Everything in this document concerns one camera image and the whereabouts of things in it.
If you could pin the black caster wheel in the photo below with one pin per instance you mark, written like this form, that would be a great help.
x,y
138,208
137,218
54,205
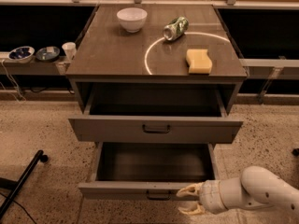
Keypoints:
x,y
295,152

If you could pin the low side shelf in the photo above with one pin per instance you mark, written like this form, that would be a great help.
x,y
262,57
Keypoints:
x,y
35,68

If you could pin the white paper cup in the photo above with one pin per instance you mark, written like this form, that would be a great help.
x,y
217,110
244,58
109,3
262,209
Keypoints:
x,y
70,50

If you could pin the grey blue bowl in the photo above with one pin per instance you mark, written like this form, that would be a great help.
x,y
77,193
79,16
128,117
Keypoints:
x,y
48,54

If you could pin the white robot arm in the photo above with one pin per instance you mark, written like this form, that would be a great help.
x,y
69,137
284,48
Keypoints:
x,y
255,189

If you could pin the black chair leg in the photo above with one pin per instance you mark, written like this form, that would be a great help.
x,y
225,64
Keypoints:
x,y
14,187

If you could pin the yellow sponge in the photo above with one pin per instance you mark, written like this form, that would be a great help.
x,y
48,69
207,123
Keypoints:
x,y
198,61

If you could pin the crushed green soda can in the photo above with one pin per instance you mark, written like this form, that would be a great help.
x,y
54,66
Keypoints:
x,y
175,29

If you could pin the grey top drawer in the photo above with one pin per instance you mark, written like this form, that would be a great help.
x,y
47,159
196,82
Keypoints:
x,y
177,115

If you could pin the grey drawer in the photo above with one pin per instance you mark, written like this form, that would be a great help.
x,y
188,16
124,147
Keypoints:
x,y
127,171
177,115

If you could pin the blue patterned bowl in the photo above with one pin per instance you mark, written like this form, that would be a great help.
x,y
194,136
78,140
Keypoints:
x,y
22,54

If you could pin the white ceramic bowl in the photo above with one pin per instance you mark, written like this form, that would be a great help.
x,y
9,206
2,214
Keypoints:
x,y
132,19

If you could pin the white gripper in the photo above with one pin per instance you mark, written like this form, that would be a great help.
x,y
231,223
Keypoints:
x,y
209,195

